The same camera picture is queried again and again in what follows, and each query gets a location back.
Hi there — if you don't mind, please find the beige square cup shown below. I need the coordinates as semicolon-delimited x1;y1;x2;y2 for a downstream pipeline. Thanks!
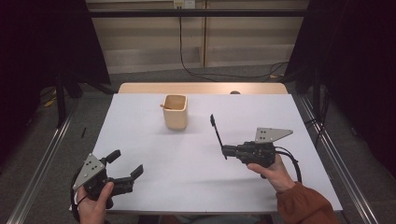
162;93;189;131

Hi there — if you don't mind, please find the black horizontal bar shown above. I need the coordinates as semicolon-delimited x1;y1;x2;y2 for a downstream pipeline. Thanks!
88;8;307;18

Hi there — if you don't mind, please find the black floor cable bundle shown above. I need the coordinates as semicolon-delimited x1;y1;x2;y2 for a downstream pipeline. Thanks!
306;90;331;147

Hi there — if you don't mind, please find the metal floor rail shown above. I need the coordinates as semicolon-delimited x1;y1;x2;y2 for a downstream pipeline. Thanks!
6;102;78;224
300;96;379;224

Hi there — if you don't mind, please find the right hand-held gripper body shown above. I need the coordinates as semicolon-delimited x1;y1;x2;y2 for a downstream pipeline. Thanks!
234;127;294;180

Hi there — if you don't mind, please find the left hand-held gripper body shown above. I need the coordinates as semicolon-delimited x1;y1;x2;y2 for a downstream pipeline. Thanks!
72;152;135;210

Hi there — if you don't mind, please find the person's right hand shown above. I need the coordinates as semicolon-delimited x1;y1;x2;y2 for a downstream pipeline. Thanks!
247;153;297;194

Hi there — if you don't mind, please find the black wall cable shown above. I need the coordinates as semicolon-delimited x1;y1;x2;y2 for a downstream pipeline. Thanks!
178;15;289;82

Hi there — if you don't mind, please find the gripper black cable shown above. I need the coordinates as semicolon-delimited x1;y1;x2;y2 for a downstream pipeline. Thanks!
274;146;303;185
69;174;87;223

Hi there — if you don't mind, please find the black metal stand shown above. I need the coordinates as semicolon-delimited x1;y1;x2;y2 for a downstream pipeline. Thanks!
312;66;321;120
55;74;68;129

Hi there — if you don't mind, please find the person's left hand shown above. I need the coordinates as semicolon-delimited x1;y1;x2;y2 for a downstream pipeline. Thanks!
76;181;116;224

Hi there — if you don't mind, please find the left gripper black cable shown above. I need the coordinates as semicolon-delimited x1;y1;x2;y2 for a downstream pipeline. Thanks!
69;174;87;223

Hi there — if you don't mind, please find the black curtain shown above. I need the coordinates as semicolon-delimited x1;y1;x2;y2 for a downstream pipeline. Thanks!
284;0;396;180
0;0;111;166

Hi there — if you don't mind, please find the wooden table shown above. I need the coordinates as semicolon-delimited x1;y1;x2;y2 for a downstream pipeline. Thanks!
117;82;289;95

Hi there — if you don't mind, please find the white table mat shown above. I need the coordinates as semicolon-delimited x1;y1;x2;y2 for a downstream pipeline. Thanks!
68;92;344;215

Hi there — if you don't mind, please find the white wall socket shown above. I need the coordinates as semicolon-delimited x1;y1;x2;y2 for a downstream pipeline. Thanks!
173;0;196;9

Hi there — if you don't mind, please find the black flat-headed makeup brush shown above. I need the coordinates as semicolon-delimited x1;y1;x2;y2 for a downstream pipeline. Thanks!
209;114;228;161

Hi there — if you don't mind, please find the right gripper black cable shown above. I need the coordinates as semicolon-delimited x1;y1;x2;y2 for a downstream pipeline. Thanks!
274;146;303;185

